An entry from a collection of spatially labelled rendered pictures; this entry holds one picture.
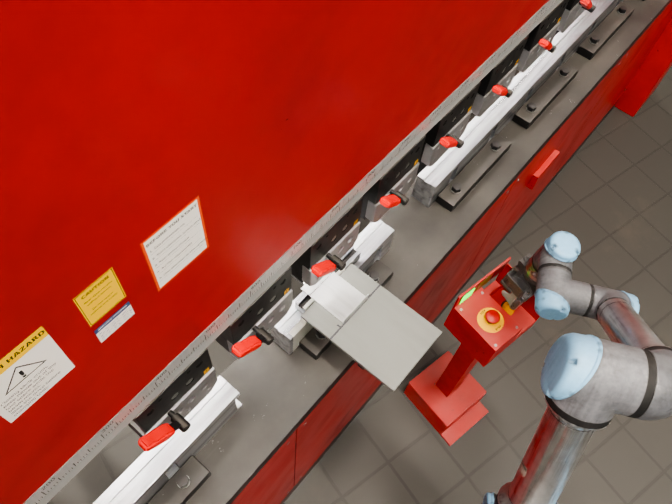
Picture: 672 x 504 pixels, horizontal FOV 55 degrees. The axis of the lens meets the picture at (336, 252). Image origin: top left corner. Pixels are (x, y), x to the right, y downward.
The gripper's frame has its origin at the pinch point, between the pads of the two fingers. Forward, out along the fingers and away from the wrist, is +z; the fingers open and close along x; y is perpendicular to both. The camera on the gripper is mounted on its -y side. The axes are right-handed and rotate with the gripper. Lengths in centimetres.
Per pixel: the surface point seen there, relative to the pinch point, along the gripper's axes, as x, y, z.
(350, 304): 45, 22, -23
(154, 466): 98, 19, -20
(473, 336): 15.2, 1.0, 0.7
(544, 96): -51, 42, -12
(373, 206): 36, 31, -47
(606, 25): -92, 51, -11
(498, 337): 11.7, -3.4, -2.9
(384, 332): 43, 13, -24
